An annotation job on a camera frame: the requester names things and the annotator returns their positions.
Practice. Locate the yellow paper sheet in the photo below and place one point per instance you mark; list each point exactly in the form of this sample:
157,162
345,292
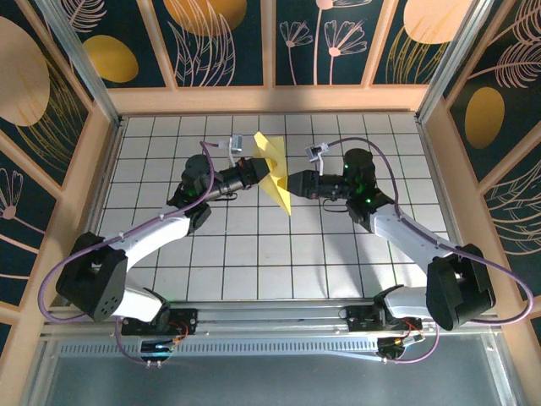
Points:
279,186

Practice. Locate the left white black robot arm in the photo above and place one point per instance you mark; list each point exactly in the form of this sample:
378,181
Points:
148,241

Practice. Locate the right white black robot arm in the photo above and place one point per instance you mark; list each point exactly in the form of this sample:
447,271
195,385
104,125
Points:
406,237

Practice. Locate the white grid mat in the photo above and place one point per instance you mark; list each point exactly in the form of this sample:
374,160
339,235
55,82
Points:
169,127

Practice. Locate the black connector board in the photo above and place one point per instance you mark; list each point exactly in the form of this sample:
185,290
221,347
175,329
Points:
158,347

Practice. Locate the grey metal tray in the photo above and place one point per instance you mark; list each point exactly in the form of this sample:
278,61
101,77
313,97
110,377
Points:
270,380

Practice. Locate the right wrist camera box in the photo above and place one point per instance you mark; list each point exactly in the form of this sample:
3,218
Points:
315,153

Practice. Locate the aluminium side rail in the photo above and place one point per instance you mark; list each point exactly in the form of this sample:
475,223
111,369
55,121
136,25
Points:
106,169
433,169

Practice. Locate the aluminium frame rail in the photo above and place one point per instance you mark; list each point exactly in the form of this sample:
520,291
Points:
270,315

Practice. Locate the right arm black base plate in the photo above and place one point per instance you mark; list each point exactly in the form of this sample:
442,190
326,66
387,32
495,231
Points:
357,321

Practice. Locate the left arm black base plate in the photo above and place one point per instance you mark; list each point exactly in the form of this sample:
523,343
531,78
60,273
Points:
188,317

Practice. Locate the aluminium corner post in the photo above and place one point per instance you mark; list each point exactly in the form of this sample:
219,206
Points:
80,63
452,59

